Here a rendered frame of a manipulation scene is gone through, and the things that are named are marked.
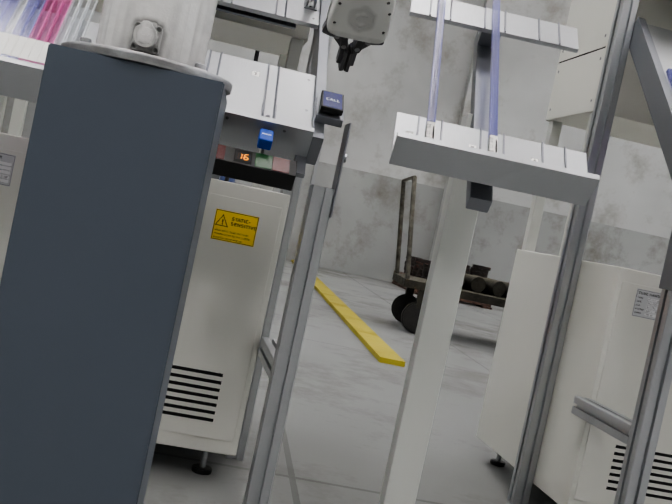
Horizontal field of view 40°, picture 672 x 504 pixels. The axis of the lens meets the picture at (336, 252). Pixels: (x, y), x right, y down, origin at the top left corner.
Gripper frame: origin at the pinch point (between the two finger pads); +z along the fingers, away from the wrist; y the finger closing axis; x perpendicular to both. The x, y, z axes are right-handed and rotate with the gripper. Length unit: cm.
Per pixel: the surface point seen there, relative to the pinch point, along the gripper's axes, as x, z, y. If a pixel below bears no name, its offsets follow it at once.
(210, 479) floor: -31, 88, -7
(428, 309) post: -20.2, 37.5, 25.6
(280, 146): -7.1, 15.8, -7.8
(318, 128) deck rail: -4.9, 12.1, -1.9
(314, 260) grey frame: -20.6, 28.9, 1.3
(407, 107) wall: 805, 563, 272
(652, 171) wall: 764, 559, 604
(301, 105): 2.5, 13.3, -4.5
